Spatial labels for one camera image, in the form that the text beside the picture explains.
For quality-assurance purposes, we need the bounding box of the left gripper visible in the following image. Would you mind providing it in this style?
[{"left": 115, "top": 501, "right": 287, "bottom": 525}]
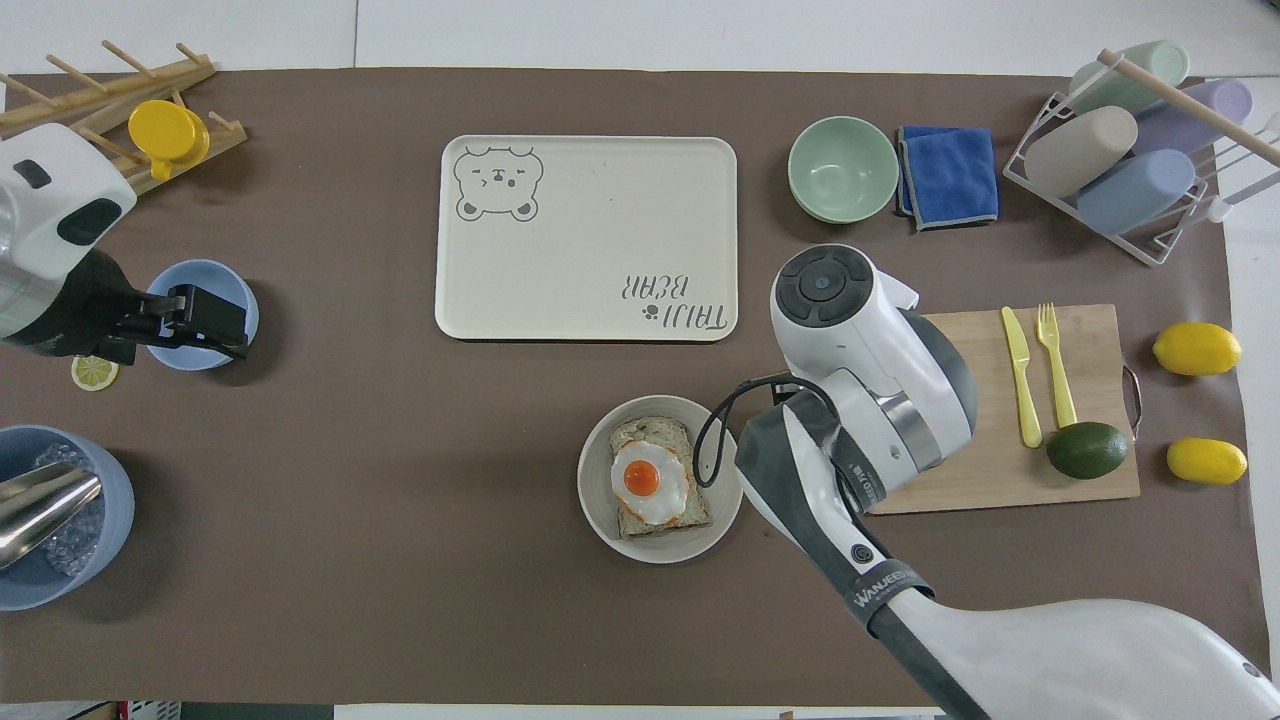
[{"left": 3, "top": 247, "right": 252, "bottom": 366}]

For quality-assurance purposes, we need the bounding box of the grey round plate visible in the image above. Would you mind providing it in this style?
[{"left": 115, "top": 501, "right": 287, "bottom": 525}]
[{"left": 577, "top": 394, "right": 745, "bottom": 565}]

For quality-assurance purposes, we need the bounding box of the small blue bowl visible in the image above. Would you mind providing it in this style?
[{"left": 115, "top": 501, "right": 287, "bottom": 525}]
[{"left": 145, "top": 259, "right": 260, "bottom": 373}]

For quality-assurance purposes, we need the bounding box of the lemon slice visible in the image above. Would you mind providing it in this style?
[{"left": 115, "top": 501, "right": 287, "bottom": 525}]
[{"left": 71, "top": 354, "right": 121, "bottom": 392}]

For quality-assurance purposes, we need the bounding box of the yellow plastic cup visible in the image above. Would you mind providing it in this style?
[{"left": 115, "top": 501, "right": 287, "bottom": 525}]
[{"left": 128, "top": 98, "right": 212, "bottom": 183}]

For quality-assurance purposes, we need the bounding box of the large blue bowl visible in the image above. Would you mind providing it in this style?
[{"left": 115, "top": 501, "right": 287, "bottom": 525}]
[{"left": 0, "top": 425, "right": 136, "bottom": 612}]

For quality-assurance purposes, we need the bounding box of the metal scoop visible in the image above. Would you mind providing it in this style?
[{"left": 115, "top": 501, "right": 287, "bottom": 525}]
[{"left": 0, "top": 462, "right": 104, "bottom": 572}]

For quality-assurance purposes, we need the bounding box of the clear ice cubes pile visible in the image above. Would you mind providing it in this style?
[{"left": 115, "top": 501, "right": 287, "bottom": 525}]
[{"left": 33, "top": 444, "right": 107, "bottom": 580}]

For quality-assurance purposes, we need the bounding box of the wooden dish rack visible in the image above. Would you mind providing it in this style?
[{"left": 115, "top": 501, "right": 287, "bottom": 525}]
[{"left": 0, "top": 40, "right": 249, "bottom": 197}]

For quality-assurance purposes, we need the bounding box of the cream tray with bear print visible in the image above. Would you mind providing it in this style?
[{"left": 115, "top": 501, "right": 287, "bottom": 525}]
[{"left": 434, "top": 134, "right": 740, "bottom": 344}]

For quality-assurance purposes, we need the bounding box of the bread slice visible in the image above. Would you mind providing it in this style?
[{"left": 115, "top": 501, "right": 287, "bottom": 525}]
[{"left": 608, "top": 415, "right": 714, "bottom": 542}]

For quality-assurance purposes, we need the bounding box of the fried egg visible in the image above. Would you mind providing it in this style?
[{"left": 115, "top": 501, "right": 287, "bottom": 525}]
[{"left": 610, "top": 439, "right": 692, "bottom": 528}]

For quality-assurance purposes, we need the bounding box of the green bowl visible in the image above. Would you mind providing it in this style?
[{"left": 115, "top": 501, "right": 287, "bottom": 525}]
[{"left": 787, "top": 116, "right": 901, "bottom": 225}]

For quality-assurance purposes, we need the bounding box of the blue cloth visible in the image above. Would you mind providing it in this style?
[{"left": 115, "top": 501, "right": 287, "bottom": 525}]
[{"left": 895, "top": 125, "right": 1001, "bottom": 233}]

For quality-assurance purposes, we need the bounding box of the wooden cutting board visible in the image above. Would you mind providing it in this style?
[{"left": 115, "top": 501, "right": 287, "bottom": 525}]
[{"left": 864, "top": 303, "right": 1144, "bottom": 517}]

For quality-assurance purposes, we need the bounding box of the yellow plastic knife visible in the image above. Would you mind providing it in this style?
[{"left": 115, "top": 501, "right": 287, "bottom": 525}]
[{"left": 1001, "top": 306, "right": 1044, "bottom": 449}]

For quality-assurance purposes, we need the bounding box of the yellow plastic fork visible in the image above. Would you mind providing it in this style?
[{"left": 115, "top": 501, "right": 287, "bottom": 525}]
[{"left": 1035, "top": 302, "right": 1080, "bottom": 432}]

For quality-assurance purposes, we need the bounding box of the beige cup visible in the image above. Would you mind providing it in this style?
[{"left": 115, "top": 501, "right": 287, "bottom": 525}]
[{"left": 1023, "top": 105, "right": 1140, "bottom": 200}]

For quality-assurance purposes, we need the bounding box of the green avocado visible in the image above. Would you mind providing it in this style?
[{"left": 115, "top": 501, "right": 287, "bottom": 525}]
[{"left": 1045, "top": 421, "right": 1131, "bottom": 481}]

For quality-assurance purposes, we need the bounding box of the blue cup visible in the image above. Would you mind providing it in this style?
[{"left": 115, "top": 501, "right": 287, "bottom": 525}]
[{"left": 1076, "top": 148, "right": 1197, "bottom": 236}]

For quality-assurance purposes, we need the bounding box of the green cup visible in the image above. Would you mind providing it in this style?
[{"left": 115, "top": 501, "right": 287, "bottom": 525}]
[{"left": 1067, "top": 39, "right": 1192, "bottom": 117}]

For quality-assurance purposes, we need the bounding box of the yellow lemon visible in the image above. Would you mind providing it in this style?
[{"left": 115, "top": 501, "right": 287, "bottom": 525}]
[
  {"left": 1166, "top": 437, "right": 1250, "bottom": 488},
  {"left": 1152, "top": 321, "right": 1244, "bottom": 378}
]

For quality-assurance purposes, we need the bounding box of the purple cup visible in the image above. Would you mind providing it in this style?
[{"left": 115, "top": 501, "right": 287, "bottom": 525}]
[{"left": 1133, "top": 78, "right": 1255, "bottom": 157}]

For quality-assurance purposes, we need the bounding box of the black cable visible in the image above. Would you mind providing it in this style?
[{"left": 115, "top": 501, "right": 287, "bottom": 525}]
[{"left": 692, "top": 372, "right": 833, "bottom": 492}]

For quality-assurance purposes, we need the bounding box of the white wire cup rack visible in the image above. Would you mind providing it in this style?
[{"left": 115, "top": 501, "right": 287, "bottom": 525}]
[{"left": 1003, "top": 48, "right": 1280, "bottom": 268}]

